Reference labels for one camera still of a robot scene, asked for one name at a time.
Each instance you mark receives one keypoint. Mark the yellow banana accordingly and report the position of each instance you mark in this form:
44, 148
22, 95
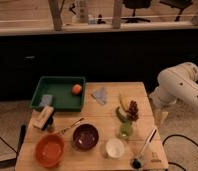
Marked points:
124, 102

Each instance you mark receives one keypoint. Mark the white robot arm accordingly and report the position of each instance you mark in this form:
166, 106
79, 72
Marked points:
175, 83

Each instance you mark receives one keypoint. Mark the purple grapes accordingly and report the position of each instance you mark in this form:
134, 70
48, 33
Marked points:
133, 111

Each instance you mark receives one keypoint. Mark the purple bowl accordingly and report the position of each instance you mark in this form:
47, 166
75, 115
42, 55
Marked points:
85, 137

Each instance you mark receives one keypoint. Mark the grey blue towel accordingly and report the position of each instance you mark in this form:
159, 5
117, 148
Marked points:
100, 96

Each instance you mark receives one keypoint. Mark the green plastic tray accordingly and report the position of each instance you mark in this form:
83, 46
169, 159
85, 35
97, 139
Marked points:
60, 89

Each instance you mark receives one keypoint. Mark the metal fork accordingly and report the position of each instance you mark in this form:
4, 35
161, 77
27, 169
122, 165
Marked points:
71, 126

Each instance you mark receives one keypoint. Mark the black office chair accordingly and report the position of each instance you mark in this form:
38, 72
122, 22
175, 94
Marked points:
134, 5

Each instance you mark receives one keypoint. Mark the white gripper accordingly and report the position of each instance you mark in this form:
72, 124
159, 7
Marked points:
160, 115

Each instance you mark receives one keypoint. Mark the green cup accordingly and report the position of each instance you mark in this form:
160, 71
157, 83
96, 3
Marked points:
125, 130

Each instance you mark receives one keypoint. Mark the white cup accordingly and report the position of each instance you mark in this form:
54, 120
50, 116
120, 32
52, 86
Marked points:
114, 148

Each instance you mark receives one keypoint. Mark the white dish brush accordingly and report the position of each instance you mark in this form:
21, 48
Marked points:
138, 161

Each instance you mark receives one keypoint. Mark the green pepper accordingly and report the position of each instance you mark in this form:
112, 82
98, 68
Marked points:
121, 117

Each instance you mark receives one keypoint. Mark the orange bowl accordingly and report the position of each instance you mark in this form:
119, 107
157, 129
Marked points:
49, 150

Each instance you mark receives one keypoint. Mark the orange fruit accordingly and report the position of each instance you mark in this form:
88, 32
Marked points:
76, 89

